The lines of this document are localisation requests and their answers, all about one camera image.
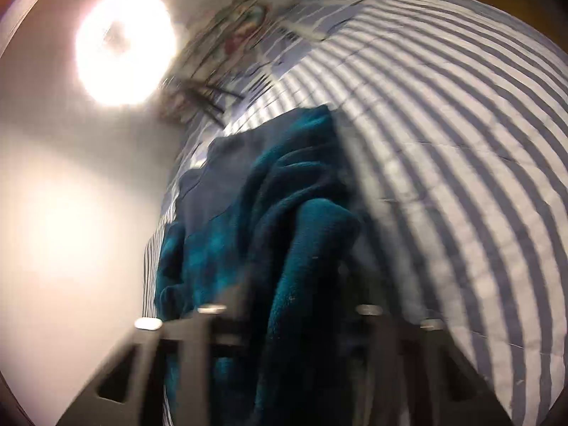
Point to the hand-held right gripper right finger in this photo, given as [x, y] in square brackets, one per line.
[368, 333]

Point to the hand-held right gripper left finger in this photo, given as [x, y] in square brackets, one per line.
[226, 333]

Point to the teal plaid fleece jacket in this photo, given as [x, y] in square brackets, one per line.
[301, 239]

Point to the grey white striped blanket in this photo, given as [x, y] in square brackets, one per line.
[443, 142]

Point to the floral quilt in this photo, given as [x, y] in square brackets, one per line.
[230, 31]

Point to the blue patterned bedsheet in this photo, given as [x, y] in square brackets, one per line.
[310, 13]

